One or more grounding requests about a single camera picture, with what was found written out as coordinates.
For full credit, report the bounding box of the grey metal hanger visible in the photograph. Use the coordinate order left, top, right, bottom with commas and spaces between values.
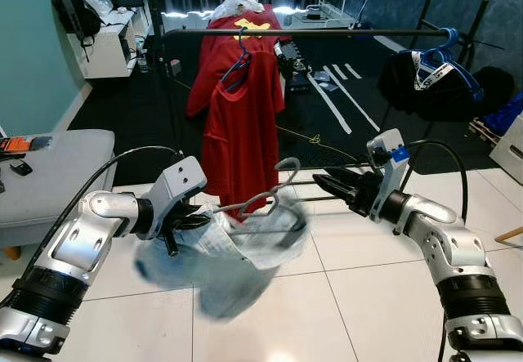
214, 156, 305, 224

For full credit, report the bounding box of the blue hanger bundle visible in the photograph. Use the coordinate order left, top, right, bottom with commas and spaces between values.
413, 25, 485, 101

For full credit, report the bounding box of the red t-shirt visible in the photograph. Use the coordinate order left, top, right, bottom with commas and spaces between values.
200, 50, 287, 220

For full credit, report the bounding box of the grey upholstered ottoman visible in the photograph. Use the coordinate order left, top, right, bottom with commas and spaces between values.
0, 129, 117, 257

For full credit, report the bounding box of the red cloth yellow logo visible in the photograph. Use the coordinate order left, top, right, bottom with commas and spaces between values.
186, 12, 287, 119

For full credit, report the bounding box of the black metal clothes rack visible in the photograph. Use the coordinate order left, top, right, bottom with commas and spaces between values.
143, 0, 501, 203

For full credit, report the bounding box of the black garment white band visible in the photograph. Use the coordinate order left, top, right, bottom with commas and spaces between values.
380, 50, 517, 122

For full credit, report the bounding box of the black key fob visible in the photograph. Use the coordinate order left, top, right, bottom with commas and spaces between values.
10, 159, 34, 177

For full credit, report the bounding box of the orange black package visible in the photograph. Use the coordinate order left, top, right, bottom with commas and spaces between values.
0, 135, 51, 154

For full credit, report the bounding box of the white cabinet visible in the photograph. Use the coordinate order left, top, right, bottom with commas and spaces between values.
78, 7, 148, 79

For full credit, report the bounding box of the white plastic bag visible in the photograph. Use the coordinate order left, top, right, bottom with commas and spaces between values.
214, 0, 266, 18

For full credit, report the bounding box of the black backpack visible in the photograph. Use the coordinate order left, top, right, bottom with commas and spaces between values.
51, 0, 103, 48

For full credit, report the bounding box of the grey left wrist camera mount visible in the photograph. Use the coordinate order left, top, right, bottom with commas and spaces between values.
147, 156, 208, 220

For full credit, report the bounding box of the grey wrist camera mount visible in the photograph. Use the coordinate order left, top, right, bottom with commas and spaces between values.
366, 129, 409, 220
147, 156, 208, 220

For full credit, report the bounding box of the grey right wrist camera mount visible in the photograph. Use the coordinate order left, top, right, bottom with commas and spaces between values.
366, 129, 409, 220

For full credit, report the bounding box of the yellow cord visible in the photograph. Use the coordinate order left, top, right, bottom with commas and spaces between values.
274, 125, 360, 167

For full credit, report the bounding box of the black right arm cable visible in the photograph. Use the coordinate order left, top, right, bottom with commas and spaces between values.
405, 140, 468, 224

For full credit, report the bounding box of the blue wire hanger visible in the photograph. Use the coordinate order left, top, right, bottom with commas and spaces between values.
219, 25, 256, 93

